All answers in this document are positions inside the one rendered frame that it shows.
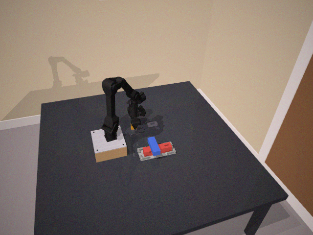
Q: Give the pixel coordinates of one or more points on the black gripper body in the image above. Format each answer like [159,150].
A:
[133,113]

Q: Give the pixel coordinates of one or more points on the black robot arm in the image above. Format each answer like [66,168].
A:
[111,121]

